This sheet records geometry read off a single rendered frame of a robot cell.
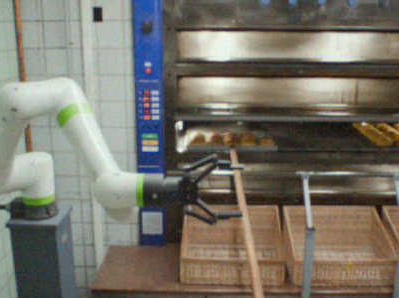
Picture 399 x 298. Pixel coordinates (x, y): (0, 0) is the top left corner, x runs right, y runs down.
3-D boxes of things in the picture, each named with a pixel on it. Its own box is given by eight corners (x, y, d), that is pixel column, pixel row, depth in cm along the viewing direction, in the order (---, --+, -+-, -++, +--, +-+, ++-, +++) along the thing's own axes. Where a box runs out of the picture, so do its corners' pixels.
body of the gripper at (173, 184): (166, 171, 139) (199, 171, 139) (166, 199, 141) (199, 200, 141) (163, 180, 132) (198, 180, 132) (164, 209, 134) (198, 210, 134)
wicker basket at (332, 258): (279, 246, 306) (281, 204, 298) (369, 246, 305) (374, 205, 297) (292, 287, 259) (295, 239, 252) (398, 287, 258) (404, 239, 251)
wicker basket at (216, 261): (185, 244, 308) (184, 203, 301) (275, 246, 306) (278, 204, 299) (178, 285, 262) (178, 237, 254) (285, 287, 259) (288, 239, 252)
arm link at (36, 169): (9, 200, 192) (4, 154, 187) (46, 191, 202) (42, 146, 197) (24, 210, 183) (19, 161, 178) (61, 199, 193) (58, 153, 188)
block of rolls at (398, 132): (351, 126, 363) (352, 118, 361) (415, 126, 361) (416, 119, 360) (377, 146, 304) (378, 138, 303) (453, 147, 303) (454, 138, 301)
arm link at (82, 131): (57, 124, 153) (90, 107, 155) (67, 139, 163) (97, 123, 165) (109, 222, 140) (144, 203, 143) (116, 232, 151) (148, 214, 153)
